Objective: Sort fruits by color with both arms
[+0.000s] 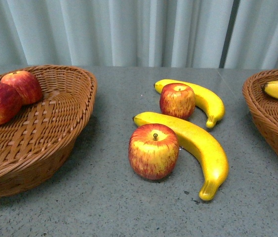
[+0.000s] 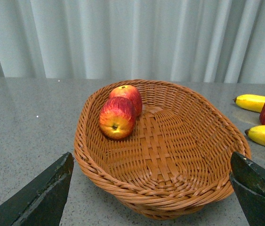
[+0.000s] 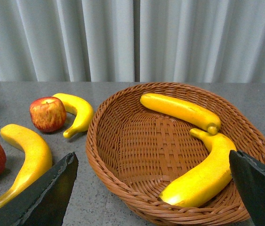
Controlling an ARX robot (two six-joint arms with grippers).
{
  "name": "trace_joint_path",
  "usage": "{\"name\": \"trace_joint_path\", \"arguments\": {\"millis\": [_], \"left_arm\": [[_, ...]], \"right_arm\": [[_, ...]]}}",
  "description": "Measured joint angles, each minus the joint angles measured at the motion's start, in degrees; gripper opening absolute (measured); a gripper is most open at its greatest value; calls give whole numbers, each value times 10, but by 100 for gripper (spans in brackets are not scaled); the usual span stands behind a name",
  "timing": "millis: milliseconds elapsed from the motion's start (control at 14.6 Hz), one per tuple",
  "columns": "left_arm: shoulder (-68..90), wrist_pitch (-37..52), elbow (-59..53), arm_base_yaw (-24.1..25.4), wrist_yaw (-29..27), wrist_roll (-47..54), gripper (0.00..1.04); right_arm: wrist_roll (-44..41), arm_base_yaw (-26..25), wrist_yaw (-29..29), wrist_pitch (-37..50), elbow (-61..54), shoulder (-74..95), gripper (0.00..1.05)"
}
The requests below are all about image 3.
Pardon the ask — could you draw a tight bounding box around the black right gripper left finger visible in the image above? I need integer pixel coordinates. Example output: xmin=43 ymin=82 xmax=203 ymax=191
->
xmin=0 ymin=153 xmax=79 ymax=226

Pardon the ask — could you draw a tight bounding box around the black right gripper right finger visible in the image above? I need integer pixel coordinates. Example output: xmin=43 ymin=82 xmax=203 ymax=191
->
xmin=229 ymin=150 xmax=265 ymax=226

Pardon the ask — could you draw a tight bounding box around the curved yellow banana in basket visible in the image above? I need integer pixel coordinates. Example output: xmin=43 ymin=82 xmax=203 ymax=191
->
xmin=159 ymin=128 xmax=236 ymax=208

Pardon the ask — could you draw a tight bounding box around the brown wicker basket right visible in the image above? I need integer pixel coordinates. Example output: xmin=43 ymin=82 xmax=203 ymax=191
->
xmin=86 ymin=82 xmax=265 ymax=226

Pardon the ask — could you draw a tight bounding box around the straight yellow banana in basket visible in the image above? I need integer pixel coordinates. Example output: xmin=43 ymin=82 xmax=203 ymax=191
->
xmin=140 ymin=93 xmax=221 ymax=135

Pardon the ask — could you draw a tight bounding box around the grey pleated curtain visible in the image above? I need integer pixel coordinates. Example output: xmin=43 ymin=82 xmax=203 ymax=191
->
xmin=0 ymin=0 xmax=265 ymax=83

